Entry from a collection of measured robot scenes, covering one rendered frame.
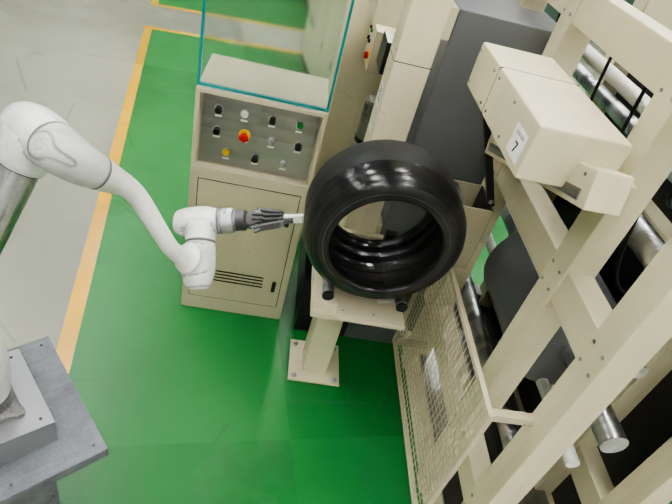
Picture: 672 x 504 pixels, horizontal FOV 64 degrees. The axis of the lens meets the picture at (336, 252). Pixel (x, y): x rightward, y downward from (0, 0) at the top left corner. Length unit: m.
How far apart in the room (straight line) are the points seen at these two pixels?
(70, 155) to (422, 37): 1.12
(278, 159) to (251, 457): 1.33
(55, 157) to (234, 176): 1.18
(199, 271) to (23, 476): 0.75
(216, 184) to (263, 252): 0.44
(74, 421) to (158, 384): 0.91
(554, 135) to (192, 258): 1.12
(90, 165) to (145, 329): 1.59
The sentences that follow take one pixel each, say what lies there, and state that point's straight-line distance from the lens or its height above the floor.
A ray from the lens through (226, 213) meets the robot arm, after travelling 1.87.
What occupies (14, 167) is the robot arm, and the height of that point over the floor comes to 1.35.
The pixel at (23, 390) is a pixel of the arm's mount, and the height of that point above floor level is 0.74.
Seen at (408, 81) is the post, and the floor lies 1.60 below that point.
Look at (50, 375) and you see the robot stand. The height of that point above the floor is 0.65.
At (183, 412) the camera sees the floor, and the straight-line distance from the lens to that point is 2.66.
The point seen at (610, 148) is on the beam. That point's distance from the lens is 1.48.
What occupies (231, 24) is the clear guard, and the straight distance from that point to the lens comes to 2.26.
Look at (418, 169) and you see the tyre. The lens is 1.72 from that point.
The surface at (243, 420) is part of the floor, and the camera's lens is 2.66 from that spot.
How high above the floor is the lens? 2.23
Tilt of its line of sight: 38 degrees down
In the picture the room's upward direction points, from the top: 17 degrees clockwise
